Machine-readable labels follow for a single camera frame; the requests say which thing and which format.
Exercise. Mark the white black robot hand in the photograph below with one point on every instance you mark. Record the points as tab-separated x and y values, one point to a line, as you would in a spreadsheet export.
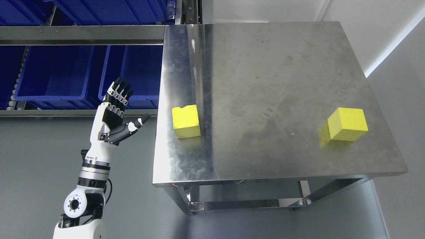
109	128

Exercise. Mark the yellow foam block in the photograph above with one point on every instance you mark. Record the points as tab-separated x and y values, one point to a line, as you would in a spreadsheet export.
186	122
347	124

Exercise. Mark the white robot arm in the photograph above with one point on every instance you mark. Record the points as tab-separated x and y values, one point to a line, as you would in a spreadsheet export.
83	207

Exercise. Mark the metal shelf rack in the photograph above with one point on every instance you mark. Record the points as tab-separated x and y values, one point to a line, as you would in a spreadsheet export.
186	11

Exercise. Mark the blue bin lower right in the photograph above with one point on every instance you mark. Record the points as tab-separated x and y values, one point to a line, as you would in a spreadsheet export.
141	66

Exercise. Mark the blue bin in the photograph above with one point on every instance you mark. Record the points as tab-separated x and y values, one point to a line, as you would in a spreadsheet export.
113	12
58	77
141	66

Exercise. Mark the blue bin lower left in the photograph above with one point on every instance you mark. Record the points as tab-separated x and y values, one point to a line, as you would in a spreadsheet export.
58	77

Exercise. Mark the blue bin upper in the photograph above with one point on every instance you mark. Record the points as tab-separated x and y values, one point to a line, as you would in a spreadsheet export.
113	12

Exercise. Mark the stainless steel table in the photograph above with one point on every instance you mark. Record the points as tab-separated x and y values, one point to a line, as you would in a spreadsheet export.
264	92

